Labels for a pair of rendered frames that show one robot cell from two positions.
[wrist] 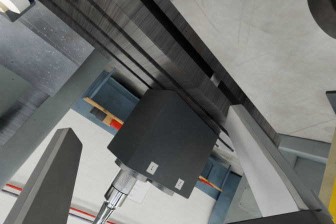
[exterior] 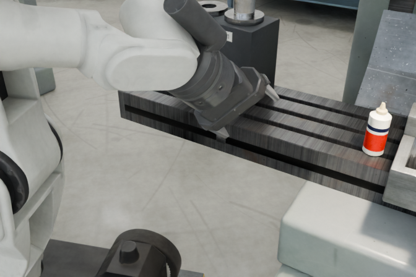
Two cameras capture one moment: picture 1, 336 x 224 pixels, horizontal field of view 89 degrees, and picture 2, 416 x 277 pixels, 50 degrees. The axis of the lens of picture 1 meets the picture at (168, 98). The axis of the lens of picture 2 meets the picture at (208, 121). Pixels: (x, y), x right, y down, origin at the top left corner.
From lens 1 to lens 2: 0.65 m
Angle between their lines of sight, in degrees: 13
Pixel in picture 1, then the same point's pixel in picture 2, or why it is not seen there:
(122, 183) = (246, 5)
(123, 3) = (311, 153)
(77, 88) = (363, 32)
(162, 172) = not seen: hidden behind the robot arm
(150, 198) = not seen: outside the picture
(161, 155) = (226, 49)
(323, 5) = (164, 247)
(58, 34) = (402, 89)
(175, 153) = not seen: hidden behind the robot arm
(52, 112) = not seen: outside the picture
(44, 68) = (405, 40)
